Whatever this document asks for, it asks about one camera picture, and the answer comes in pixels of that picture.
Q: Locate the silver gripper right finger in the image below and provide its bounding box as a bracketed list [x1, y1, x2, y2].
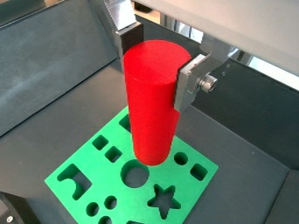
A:
[174, 33, 232, 112]

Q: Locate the green shape sorter board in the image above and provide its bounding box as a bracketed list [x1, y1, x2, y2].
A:
[45, 110, 220, 224]

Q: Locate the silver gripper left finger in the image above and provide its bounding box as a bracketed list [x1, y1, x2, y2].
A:
[103, 0, 146, 58]

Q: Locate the red cylinder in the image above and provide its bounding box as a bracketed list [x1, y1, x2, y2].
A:
[125, 40, 191, 165]

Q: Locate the black device corner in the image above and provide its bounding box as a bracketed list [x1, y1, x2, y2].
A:
[0, 192, 42, 224]

